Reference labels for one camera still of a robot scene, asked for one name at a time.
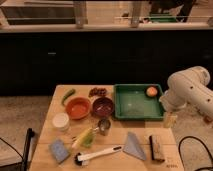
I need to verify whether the grey-blue towel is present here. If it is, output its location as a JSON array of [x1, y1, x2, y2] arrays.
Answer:
[[123, 132, 146, 161]]

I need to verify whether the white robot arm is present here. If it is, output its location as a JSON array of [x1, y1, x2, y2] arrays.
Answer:
[[159, 66, 213, 128]]

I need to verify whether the green plastic tray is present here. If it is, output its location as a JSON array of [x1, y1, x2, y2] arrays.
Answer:
[[114, 84, 165, 121]]

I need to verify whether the wooden block eraser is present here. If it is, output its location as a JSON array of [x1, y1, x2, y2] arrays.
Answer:
[[149, 135, 165, 162]]

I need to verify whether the orange fruit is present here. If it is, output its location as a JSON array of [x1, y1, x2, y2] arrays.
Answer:
[[146, 86, 158, 97]]

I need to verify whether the metal measuring cup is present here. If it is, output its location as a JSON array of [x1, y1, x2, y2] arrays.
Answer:
[[93, 118, 111, 136]]

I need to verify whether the dark red bowl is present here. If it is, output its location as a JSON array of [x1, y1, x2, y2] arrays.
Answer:
[[92, 97, 114, 117]]

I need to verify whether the brown dried fruit cluster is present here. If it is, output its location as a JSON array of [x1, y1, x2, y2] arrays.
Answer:
[[89, 87, 107, 97]]

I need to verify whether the corn cob toy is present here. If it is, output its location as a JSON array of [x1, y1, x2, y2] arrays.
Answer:
[[72, 127, 94, 149]]

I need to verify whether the orange bowl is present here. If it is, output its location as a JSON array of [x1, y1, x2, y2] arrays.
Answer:
[[65, 97, 91, 120]]

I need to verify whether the white dish brush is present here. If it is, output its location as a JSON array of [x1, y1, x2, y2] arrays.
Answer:
[[74, 146, 122, 166]]

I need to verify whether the green chili pepper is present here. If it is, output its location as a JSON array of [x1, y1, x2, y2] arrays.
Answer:
[[61, 89, 76, 106]]

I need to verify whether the white round container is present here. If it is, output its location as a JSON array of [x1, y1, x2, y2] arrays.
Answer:
[[52, 113, 70, 131]]

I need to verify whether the blue sponge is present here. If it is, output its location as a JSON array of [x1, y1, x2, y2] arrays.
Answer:
[[49, 139, 70, 163]]

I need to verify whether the black stand left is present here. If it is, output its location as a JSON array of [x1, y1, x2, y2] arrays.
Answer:
[[1, 128, 35, 171]]

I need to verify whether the black cable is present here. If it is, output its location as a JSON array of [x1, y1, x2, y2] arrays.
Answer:
[[177, 135, 213, 171]]

